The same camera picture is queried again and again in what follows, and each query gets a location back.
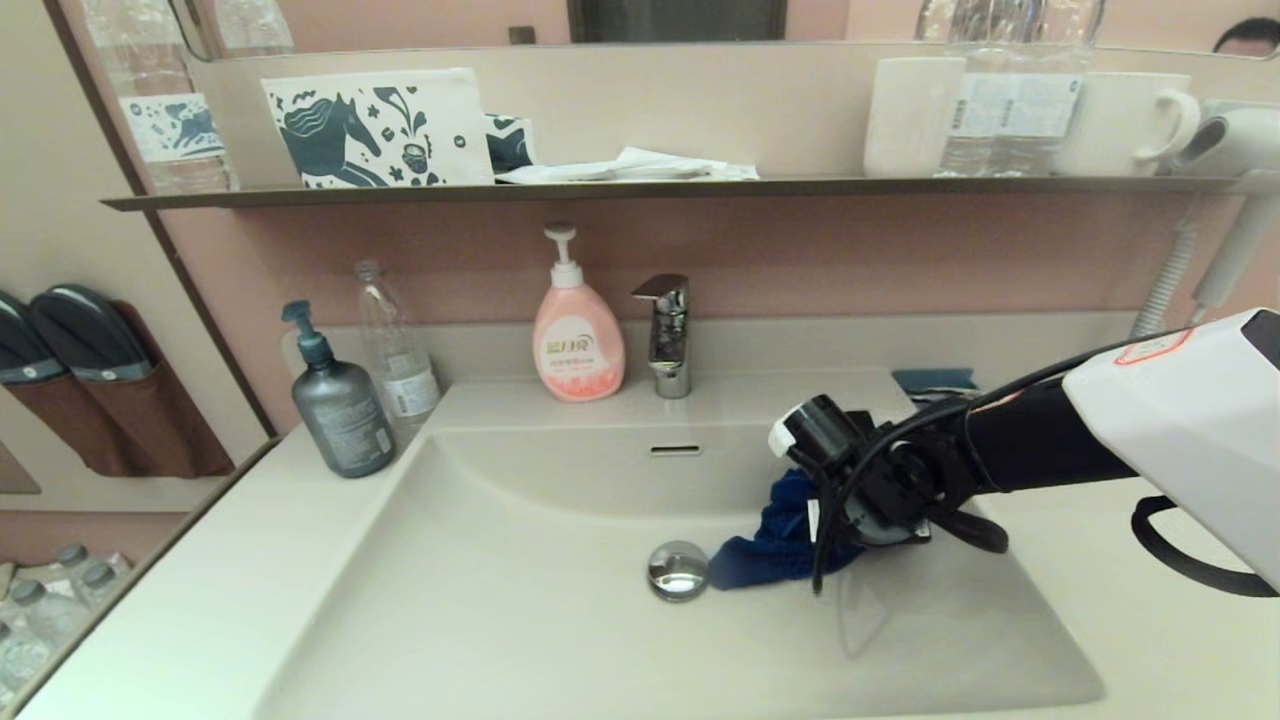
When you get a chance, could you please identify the blue microfibre cloth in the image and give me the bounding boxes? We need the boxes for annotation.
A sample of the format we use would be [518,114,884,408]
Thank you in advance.
[708,468,866,591]

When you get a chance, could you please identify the chrome faucet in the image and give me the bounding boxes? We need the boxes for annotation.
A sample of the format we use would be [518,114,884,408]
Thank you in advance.
[630,273,693,399]

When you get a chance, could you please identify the white vanity sink basin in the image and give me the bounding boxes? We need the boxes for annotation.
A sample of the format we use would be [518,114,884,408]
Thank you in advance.
[255,370,1106,720]

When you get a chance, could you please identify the blue rectangular tray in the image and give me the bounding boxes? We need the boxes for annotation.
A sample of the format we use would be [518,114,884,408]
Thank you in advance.
[892,367,979,396]

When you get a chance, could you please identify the chrome drain stopper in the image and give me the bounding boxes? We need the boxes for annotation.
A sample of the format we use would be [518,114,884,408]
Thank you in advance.
[647,540,711,603]

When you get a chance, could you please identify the pink hand soap pump bottle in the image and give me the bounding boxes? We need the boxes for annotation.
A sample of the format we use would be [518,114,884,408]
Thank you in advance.
[532,224,627,403]

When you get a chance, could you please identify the white ribbed cup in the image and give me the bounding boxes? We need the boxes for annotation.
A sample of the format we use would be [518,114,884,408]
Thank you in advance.
[862,56,969,179]

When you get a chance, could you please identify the clear labelled water bottle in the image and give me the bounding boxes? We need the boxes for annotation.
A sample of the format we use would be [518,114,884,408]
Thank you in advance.
[1005,0,1106,176]
[940,0,1011,179]

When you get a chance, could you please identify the white plastic amenity packets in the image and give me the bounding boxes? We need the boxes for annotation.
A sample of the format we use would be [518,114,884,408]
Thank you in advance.
[495,146,761,184]

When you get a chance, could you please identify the clear empty plastic bottle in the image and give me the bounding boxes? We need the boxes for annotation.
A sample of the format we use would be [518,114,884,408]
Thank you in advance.
[354,260,443,441]

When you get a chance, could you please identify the small dark print pouch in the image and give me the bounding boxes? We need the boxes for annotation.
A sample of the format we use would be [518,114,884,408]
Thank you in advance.
[484,113,539,176]

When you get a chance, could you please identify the grey pump bottle teal nozzle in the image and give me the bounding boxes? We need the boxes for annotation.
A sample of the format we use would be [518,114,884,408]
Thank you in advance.
[281,300,398,479]

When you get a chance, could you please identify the white horse print pouch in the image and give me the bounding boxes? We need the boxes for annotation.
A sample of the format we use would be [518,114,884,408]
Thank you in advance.
[260,67,497,189]

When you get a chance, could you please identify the brown fabric slipper pocket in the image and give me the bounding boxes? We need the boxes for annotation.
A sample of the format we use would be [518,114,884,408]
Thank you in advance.
[75,300,236,479]
[0,370,131,479]

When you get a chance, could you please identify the capped plastic water bottle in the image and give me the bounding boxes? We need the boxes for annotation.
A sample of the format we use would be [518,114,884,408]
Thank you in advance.
[0,580,81,681]
[70,558,131,614]
[48,544,101,599]

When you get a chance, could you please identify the water bottle horse label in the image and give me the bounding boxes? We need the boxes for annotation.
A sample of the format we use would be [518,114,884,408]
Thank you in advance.
[78,0,241,196]

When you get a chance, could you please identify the dark grey slipper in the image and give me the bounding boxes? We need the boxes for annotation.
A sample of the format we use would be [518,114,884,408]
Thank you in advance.
[28,284,153,383]
[0,292,66,386]

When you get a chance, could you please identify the thick black cable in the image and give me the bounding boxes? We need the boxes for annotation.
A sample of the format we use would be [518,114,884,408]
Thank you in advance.
[1130,495,1280,599]
[925,505,1011,556]

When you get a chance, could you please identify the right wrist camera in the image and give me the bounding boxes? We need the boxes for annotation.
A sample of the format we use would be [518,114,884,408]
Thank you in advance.
[767,394,866,463]

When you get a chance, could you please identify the white coiled dryer cord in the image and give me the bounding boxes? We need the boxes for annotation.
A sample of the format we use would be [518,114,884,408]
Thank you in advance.
[1130,220,1201,341]

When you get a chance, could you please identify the dark metal wall shelf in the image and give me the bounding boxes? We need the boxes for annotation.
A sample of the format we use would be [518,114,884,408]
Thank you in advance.
[100,175,1280,213]

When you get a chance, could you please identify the white ribbed mug with handle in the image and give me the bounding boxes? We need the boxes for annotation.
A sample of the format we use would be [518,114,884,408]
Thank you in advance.
[1055,72,1201,178]

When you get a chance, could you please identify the white wall hair dryer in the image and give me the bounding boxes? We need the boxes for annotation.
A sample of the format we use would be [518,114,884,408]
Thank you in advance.
[1170,98,1280,313]

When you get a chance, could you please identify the wall mirror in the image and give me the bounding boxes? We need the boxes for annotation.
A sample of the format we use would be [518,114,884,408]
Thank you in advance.
[170,0,1280,63]

